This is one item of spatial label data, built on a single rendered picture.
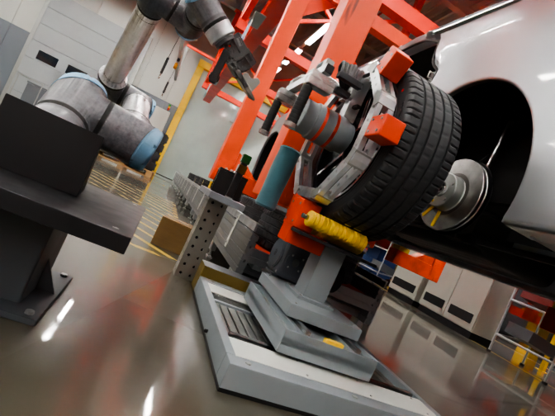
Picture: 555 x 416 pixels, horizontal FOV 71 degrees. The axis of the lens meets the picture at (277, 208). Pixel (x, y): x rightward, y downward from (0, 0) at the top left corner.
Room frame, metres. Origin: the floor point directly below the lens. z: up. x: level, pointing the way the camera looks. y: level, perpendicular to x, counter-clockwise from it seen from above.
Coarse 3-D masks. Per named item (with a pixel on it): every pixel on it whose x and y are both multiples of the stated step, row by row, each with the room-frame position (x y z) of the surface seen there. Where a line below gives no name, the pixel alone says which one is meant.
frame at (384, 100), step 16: (384, 80) 1.36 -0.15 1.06; (384, 96) 1.23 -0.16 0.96; (368, 112) 1.26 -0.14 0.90; (384, 112) 1.26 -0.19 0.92; (304, 144) 1.72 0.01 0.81; (368, 144) 1.26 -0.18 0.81; (304, 160) 1.71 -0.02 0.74; (352, 160) 1.24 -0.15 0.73; (368, 160) 1.25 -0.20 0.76; (304, 176) 1.68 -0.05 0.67; (336, 176) 1.29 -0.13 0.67; (352, 176) 1.28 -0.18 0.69; (304, 192) 1.48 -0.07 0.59; (320, 192) 1.35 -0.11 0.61; (336, 192) 1.35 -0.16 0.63
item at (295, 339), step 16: (256, 288) 1.58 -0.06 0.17; (256, 304) 1.51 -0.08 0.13; (272, 304) 1.51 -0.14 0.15; (272, 320) 1.32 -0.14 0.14; (288, 320) 1.33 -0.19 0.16; (272, 336) 1.27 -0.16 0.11; (288, 336) 1.21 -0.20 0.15; (304, 336) 1.22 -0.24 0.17; (320, 336) 1.39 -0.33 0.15; (336, 336) 1.40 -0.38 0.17; (288, 352) 1.22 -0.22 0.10; (304, 352) 1.23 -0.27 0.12; (320, 352) 1.25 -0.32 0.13; (336, 352) 1.26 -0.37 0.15; (352, 352) 1.28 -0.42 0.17; (336, 368) 1.27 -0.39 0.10; (352, 368) 1.29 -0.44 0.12; (368, 368) 1.31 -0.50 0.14
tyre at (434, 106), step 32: (416, 96) 1.24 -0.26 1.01; (448, 96) 1.38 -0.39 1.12; (416, 128) 1.22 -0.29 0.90; (448, 128) 1.27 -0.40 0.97; (384, 160) 1.22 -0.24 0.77; (416, 160) 1.24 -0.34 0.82; (448, 160) 1.26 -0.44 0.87; (352, 192) 1.32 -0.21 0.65; (384, 192) 1.26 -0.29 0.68; (416, 192) 1.27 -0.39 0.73; (352, 224) 1.39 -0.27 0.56; (384, 224) 1.35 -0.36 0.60
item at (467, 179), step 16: (464, 160) 1.61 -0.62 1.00; (448, 176) 1.59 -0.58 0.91; (464, 176) 1.57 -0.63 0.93; (480, 176) 1.50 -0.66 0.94; (448, 192) 1.55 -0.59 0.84; (464, 192) 1.53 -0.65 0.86; (480, 192) 1.46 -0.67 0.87; (448, 208) 1.57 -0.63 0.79; (464, 208) 1.50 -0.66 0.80; (448, 224) 1.54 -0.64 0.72; (464, 224) 1.50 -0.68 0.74
